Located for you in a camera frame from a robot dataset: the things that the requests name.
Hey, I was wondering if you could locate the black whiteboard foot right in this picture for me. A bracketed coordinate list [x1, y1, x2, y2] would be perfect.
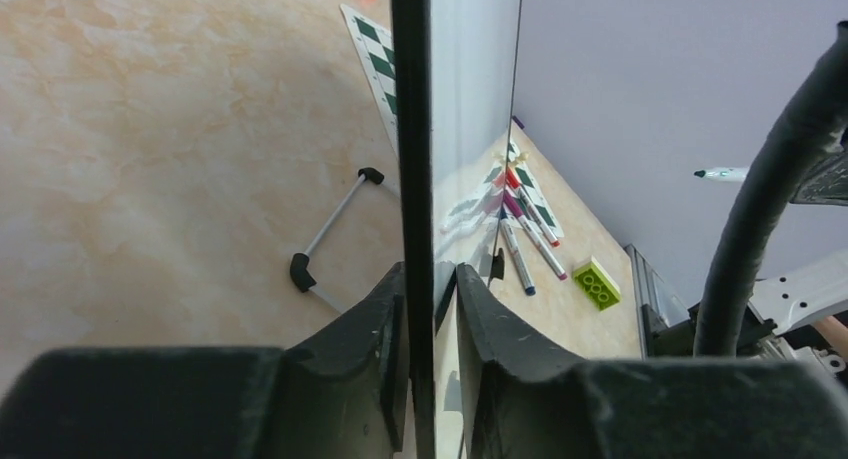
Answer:
[489, 247, 505, 282]

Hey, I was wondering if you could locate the white whiteboard black frame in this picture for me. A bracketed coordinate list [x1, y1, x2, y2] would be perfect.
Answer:
[391, 0, 522, 458]

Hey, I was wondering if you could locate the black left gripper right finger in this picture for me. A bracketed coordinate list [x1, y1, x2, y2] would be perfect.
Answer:
[456, 264, 847, 458]

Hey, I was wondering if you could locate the purple capped marker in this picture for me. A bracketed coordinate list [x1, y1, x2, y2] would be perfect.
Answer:
[503, 192, 568, 281]

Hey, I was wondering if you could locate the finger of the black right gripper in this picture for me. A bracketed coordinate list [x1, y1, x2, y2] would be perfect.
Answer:
[789, 144, 847, 207]

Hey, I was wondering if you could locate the aluminium frame rail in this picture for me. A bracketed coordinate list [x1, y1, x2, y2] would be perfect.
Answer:
[624, 244, 689, 347]

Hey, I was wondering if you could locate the lime green toy brick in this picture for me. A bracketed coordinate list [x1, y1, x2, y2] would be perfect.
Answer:
[572, 257, 621, 311]

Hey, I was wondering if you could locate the blue capped marker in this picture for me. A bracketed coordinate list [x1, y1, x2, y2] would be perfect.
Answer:
[499, 208, 536, 296]

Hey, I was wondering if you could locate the green white chess mat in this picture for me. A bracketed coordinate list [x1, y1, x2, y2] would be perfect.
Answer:
[339, 3, 566, 240]

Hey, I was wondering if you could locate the whiteboard wire stand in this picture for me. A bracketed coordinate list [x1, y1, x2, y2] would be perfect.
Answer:
[288, 167, 403, 315]

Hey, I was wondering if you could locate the red capped marker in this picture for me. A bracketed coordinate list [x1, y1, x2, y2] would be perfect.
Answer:
[505, 167, 560, 247]

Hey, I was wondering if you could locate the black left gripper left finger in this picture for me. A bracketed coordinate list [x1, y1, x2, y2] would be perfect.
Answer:
[1, 263, 410, 458]

